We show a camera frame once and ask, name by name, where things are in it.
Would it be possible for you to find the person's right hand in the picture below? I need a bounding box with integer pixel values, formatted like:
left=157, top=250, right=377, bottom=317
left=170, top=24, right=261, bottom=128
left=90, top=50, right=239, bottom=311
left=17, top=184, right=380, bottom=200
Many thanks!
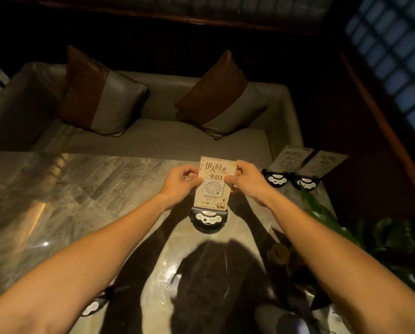
left=230, top=160, right=281, bottom=208

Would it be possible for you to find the person's left hand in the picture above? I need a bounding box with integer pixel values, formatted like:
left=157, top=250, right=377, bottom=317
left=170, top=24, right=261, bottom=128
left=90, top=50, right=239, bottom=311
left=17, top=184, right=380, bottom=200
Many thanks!
left=158, top=165, right=203, bottom=210

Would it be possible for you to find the beige printed table card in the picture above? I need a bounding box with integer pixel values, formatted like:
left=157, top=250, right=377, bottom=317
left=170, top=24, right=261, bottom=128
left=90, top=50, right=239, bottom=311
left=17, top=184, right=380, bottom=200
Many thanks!
left=299, top=150, right=349, bottom=180
left=194, top=156, right=238, bottom=209
left=273, top=146, right=314, bottom=174

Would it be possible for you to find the person's left forearm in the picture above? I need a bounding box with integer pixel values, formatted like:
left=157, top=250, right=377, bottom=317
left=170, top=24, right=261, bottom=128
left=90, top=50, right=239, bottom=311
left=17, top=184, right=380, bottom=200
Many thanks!
left=0, top=194, right=175, bottom=334

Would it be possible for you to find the person's right forearm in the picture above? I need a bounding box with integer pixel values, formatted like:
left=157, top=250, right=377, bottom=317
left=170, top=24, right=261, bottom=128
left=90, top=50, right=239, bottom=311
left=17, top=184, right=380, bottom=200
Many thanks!
left=267, top=191, right=415, bottom=334

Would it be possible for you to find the black card holder base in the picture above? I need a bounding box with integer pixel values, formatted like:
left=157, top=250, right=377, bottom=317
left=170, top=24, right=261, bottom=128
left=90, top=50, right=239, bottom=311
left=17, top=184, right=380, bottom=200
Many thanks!
left=262, top=169, right=292, bottom=187
left=189, top=206, right=229, bottom=235
left=290, top=175, right=321, bottom=191
left=79, top=284, right=117, bottom=317

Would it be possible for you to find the beige sofa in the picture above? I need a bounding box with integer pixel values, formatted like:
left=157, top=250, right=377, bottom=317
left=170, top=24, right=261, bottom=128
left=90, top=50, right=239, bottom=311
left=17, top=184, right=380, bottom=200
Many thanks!
left=0, top=62, right=304, bottom=164

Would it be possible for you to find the brown and grey cushion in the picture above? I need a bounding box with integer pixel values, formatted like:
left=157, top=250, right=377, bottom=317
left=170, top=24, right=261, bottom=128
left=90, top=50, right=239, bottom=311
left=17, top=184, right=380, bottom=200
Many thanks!
left=174, top=50, right=269, bottom=140
left=58, top=45, right=149, bottom=137

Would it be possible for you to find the green leafy plant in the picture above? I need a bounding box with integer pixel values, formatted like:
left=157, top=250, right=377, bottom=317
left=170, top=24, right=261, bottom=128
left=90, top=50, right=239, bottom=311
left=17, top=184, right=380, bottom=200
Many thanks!
left=299, top=188, right=415, bottom=305

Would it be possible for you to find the lattice window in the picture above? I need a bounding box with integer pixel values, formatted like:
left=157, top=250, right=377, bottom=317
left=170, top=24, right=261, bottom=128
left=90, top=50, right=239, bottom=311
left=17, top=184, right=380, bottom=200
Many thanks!
left=344, top=0, right=415, bottom=154

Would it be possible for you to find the wooden window frame beam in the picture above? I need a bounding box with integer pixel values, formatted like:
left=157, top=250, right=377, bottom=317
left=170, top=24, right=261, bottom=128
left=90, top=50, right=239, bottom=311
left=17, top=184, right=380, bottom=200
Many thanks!
left=339, top=45, right=415, bottom=197

